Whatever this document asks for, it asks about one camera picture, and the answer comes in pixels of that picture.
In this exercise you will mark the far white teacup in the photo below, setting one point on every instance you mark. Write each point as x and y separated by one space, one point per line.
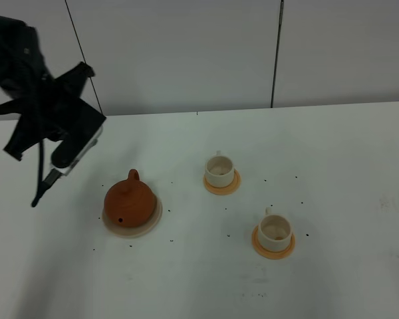
219 170

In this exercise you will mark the far orange saucer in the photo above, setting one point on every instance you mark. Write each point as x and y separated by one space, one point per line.
231 188

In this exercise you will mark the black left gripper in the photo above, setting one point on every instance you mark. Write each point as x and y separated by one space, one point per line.
51 95

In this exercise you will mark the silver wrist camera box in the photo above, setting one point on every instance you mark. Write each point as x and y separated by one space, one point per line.
82 126

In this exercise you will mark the white teacup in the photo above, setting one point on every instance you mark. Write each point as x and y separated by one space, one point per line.
274 232
219 170

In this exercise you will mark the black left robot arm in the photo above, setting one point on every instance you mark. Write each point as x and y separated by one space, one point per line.
22 65

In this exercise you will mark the brown clay teapot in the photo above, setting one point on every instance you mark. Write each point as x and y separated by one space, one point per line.
129 203

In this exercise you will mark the near white teacup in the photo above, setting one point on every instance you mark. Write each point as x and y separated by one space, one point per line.
274 232

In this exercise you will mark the orange saucer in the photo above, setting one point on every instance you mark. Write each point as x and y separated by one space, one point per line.
270 254
231 188

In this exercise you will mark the beige round teapot coaster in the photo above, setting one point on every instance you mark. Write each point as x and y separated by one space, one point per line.
130 233

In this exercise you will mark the near orange saucer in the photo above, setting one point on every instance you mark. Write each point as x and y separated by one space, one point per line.
270 254

